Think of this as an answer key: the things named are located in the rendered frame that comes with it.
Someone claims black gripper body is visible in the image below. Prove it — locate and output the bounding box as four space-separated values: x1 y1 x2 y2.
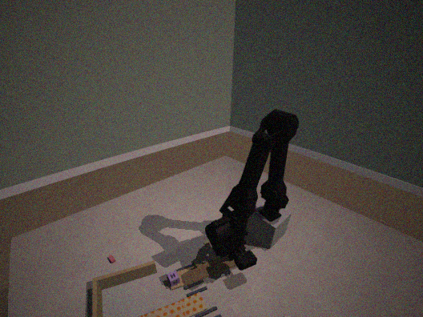
231 231 257 271

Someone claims tan grid-patterned strip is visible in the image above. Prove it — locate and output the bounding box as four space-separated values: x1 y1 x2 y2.
170 255 236 291

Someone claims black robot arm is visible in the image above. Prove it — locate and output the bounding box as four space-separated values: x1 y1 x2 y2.
205 109 299 258

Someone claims beige strip with orange polka dots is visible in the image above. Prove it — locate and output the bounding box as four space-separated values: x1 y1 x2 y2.
168 293 207 317

